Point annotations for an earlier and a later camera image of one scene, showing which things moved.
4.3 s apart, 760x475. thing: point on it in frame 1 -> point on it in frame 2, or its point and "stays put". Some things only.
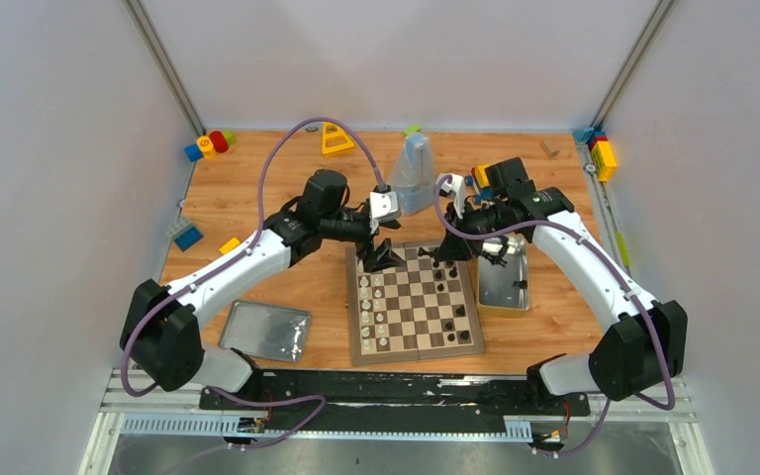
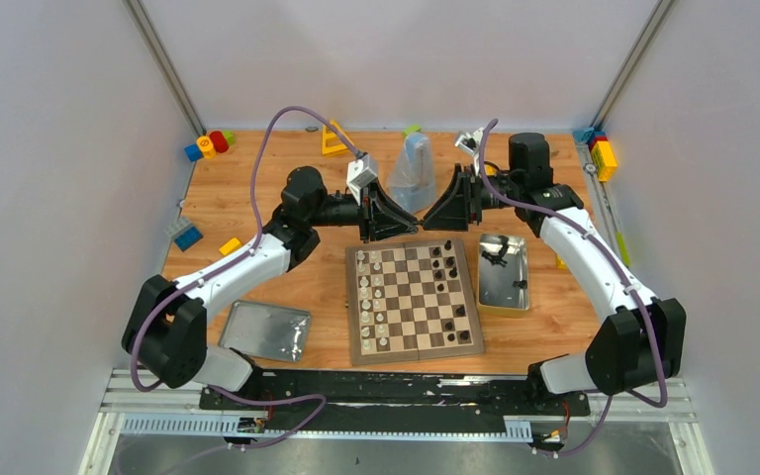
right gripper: x=454 y=246 -> x=461 y=204
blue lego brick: x=188 y=238 stays put
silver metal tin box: x=497 y=296 stays put
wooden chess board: x=422 y=309 stays put
